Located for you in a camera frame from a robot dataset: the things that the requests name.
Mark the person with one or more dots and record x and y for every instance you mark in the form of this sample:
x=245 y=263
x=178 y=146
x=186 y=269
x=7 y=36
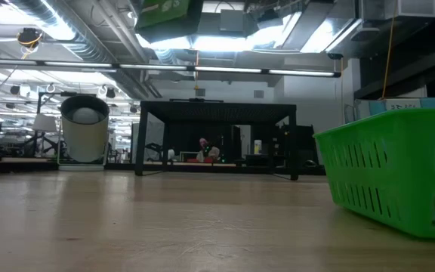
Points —
x=208 y=151

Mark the white cylindrical cup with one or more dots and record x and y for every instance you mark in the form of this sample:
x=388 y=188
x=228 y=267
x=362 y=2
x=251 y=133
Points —
x=85 y=143

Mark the white lampshade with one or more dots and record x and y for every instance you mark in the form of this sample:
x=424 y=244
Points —
x=45 y=122

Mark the white bottle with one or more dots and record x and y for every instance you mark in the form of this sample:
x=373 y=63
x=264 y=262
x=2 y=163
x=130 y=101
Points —
x=258 y=147

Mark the long LED light bar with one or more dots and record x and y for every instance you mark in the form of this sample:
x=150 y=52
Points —
x=225 y=69

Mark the green plastic basket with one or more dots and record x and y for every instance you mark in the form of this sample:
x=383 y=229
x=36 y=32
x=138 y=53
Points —
x=391 y=181

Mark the black round ceiling fixture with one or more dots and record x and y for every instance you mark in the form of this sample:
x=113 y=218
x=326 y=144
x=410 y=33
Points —
x=29 y=37

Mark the black table frame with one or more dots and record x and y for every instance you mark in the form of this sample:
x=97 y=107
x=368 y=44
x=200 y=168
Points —
x=217 y=111

